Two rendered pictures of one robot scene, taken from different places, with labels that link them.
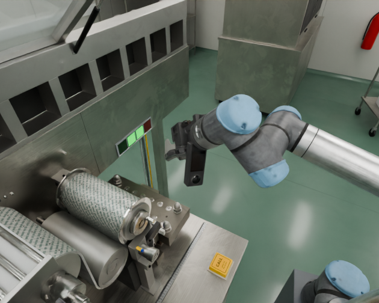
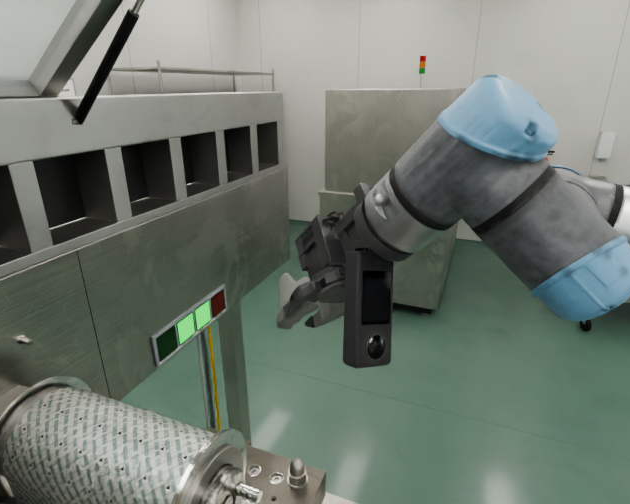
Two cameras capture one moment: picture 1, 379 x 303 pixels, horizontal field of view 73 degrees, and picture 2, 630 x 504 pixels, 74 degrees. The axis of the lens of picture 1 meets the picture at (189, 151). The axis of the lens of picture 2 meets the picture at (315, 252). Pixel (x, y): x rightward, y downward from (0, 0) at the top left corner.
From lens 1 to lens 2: 0.27 m
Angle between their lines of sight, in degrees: 21
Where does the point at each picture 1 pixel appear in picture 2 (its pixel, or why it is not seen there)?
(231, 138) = (493, 180)
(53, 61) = (26, 124)
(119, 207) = (165, 459)
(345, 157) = not seen: outside the picture
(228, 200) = (373, 472)
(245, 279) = not seen: outside the picture
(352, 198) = (598, 442)
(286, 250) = not seen: outside the picture
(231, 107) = (489, 87)
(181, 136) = (327, 245)
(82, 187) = (64, 420)
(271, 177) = (616, 274)
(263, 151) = (579, 207)
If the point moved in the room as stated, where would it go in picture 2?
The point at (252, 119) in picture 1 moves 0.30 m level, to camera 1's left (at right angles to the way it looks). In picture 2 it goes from (543, 120) to (99, 127)
